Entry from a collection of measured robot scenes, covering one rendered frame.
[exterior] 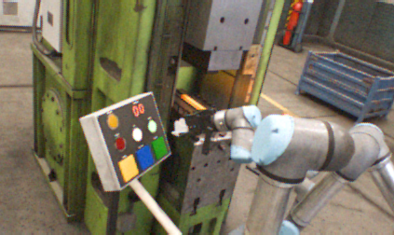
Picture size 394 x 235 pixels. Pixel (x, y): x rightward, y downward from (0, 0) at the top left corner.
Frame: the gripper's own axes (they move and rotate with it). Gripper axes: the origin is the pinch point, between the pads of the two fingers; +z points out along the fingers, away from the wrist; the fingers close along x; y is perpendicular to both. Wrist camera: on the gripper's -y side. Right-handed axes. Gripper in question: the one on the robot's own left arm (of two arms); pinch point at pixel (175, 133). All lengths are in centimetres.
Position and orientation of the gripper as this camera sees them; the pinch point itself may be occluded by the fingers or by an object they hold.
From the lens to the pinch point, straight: 138.8
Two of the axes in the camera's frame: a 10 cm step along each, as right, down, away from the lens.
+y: -2.8, -9.5, -1.7
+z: -8.3, 1.5, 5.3
